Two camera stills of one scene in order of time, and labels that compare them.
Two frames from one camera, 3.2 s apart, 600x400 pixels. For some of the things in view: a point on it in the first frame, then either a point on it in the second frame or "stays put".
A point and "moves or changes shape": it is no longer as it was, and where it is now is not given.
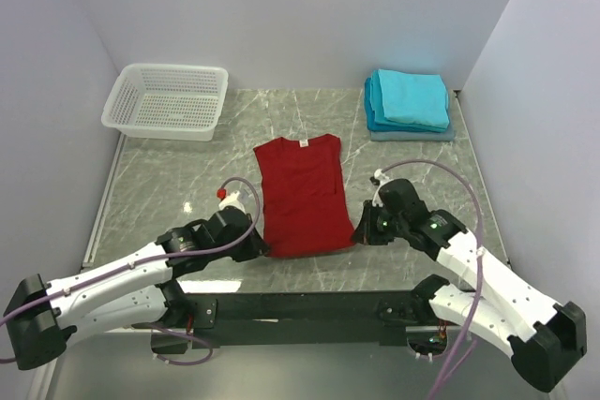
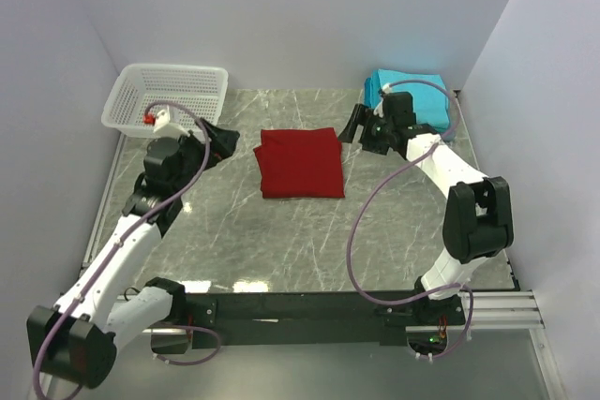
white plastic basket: (173, 101) stays put
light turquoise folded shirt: (414, 100) stays put
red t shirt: (305, 210) moves or changes shape
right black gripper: (366, 225) → (364, 125)
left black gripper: (253, 248) → (212, 139)
